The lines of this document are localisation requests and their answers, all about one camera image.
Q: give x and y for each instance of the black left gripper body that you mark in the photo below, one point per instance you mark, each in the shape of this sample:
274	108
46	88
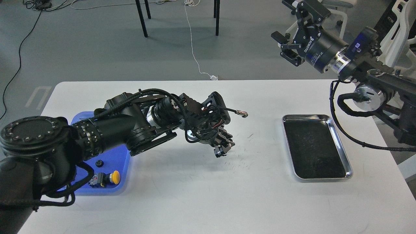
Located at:
218	139

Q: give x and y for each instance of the white rolling chair base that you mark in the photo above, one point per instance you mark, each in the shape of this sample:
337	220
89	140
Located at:
338	7

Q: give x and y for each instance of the silver metal tray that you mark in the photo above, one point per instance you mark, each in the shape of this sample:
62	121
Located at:
315	148

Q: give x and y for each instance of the black table leg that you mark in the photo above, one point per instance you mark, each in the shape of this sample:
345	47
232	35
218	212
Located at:
216	16
141	15

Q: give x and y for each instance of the white office chair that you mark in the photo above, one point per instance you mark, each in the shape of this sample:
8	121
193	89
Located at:
396	28

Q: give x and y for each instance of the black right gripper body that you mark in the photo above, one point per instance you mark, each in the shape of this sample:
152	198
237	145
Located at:
317	46

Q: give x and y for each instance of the small black gear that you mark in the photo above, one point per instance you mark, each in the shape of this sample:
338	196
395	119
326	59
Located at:
99	163

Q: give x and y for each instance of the yellow push button switch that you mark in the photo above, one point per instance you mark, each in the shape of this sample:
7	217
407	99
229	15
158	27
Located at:
102	179

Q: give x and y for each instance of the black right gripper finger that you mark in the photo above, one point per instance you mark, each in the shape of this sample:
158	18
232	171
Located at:
292	49
313	8

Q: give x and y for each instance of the blue plastic tray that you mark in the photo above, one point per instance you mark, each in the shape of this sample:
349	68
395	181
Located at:
107	162

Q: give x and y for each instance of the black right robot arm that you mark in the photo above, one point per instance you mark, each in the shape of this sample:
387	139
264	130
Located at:
379	92

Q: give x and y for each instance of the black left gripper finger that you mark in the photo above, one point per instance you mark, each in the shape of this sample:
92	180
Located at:
229	140
219	151

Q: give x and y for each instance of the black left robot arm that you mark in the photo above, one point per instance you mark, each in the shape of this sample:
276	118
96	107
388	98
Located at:
45	158

